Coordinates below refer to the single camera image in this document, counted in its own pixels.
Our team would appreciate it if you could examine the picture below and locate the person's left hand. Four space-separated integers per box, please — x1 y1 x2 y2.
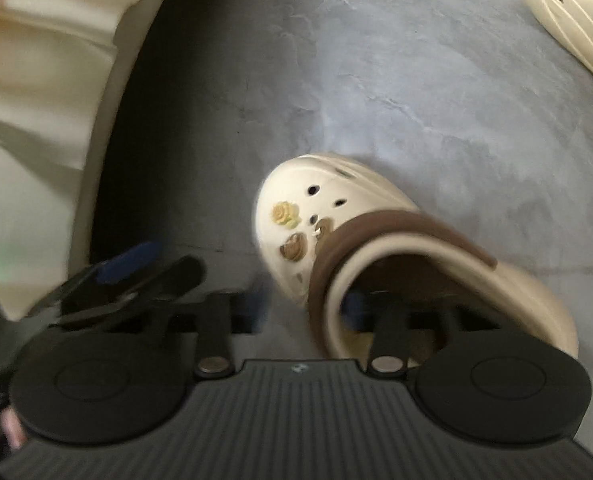
0 404 28 466

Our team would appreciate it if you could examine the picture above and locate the cream bed skirt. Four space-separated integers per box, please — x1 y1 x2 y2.
0 0 140 318

